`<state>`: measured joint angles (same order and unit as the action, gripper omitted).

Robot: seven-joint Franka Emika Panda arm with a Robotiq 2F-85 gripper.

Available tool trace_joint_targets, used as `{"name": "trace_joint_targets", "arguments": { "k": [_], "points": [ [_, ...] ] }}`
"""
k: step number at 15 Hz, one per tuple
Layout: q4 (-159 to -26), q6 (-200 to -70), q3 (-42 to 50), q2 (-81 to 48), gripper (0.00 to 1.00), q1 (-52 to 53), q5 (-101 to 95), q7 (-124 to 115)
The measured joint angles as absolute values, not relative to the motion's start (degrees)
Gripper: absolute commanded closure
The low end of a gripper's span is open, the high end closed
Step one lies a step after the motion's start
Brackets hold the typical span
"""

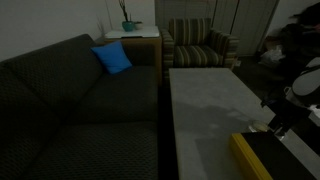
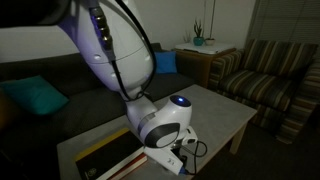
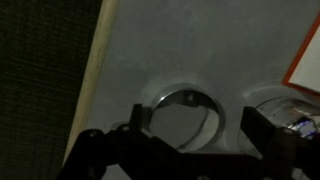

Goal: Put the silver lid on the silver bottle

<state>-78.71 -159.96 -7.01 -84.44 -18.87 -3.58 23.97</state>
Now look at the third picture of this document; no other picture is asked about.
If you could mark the clear glass cup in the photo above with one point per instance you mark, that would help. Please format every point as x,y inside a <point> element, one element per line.
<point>180,123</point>

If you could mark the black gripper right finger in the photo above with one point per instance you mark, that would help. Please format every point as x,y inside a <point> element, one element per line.
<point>286,153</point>

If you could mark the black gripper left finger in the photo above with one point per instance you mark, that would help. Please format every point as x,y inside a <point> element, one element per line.
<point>110,156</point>

